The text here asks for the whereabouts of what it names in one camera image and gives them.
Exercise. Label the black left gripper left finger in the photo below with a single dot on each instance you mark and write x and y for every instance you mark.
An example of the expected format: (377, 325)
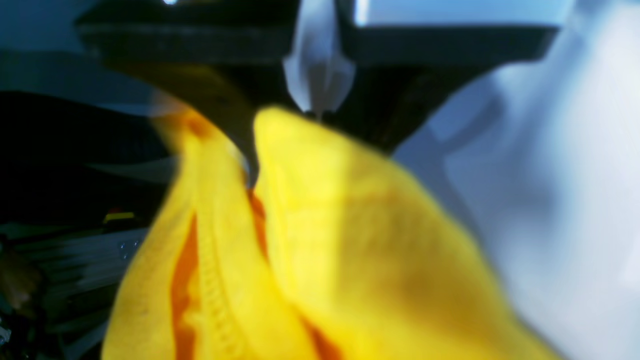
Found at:
(223, 58)

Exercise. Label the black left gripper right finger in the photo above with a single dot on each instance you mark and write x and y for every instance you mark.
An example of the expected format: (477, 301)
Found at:
(410, 56)

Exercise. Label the yellow t-shirt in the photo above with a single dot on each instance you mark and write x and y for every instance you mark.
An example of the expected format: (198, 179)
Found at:
(336, 254)

